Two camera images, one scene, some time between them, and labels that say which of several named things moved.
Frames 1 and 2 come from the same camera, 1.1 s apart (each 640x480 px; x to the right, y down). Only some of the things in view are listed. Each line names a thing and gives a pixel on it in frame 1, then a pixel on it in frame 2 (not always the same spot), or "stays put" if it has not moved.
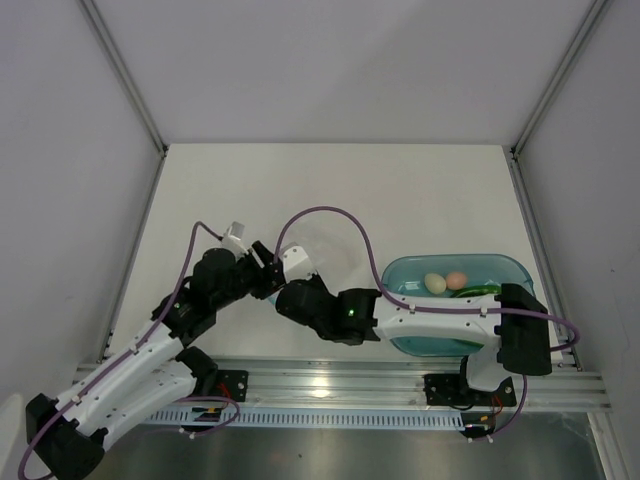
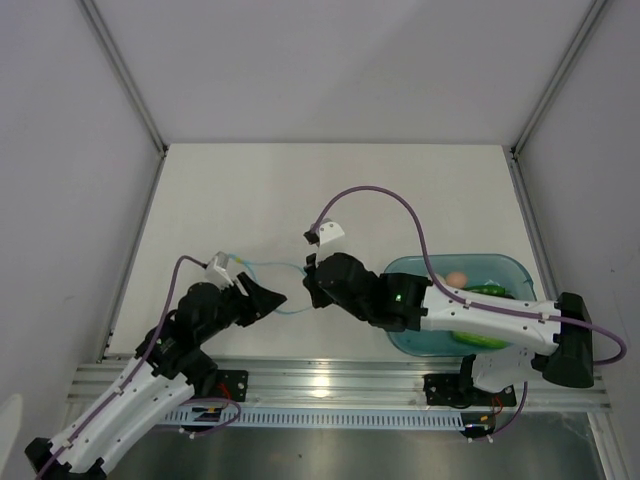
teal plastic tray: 405,275 stays put
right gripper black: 315,281 -> 318,298
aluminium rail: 385,387 stays put
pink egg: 456,281 stays put
